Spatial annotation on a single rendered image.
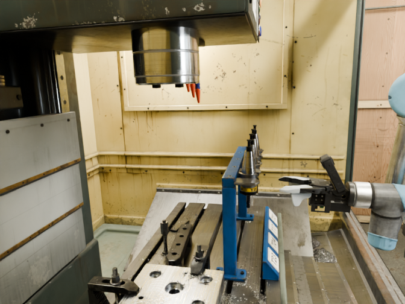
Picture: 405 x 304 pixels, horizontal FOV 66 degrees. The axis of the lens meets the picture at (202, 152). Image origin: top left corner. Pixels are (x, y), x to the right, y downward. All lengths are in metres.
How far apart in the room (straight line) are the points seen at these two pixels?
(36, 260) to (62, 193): 0.22
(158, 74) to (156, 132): 1.21
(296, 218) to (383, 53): 2.19
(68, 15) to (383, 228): 0.96
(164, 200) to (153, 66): 1.29
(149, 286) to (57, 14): 0.67
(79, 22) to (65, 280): 0.88
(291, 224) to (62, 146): 1.16
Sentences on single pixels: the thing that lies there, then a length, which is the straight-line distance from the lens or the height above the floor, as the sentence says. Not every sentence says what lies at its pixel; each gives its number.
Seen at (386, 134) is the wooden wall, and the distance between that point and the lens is 3.60.
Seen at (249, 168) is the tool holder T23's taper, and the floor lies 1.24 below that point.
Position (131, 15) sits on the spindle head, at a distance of 0.70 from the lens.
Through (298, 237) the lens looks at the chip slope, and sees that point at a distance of 1.68.
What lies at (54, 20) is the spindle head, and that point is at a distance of 0.78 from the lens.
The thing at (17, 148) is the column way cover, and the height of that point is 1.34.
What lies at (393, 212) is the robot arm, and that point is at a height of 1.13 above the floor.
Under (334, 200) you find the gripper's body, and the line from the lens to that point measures 1.01.
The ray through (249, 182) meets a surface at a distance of 0.91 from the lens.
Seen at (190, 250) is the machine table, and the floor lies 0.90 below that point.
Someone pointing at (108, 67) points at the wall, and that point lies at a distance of 1.99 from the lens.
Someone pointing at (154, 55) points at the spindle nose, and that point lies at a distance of 0.72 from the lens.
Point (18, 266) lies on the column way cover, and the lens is 1.07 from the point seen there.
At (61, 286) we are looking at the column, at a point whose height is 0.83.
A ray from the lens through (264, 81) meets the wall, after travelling 1.75.
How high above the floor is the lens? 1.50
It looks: 12 degrees down
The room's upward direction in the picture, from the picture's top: 2 degrees counter-clockwise
